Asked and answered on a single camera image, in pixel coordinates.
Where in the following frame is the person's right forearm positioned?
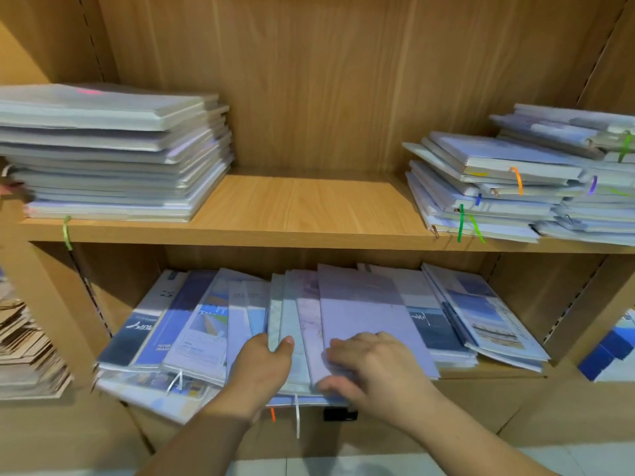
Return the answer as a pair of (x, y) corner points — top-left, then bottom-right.
(397, 391), (557, 476)

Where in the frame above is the stack of large blue notebooks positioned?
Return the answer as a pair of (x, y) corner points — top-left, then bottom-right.
(0, 84), (234, 222)

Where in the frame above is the stack of flat wrapped packets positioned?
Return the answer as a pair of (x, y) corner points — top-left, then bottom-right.
(0, 272), (73, 401)

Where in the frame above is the person's left forearm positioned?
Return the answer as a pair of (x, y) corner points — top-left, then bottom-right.
(139, 391), (269, 476)

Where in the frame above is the person's left hand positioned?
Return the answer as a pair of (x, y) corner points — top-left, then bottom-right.
(223, 335), (297, 417)

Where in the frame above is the pile of small notebooks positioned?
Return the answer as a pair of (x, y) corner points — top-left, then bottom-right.
(402, 102), (635, 246)

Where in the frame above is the row of patterned notebooks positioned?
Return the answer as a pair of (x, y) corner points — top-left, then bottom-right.
(94, 262), (552, 424)

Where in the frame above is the blue white small box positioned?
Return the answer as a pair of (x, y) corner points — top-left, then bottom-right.
(578, 312), (635, 383)

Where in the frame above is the person's right hand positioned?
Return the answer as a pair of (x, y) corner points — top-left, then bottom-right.
(317, 332), (438, 425)

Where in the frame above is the large plain lilac notebook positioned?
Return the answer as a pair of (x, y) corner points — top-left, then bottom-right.
(316, 264), (440, 383)

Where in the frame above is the wooden shelf unit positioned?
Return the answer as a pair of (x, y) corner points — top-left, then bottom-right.
(0, 0), (635, 462)

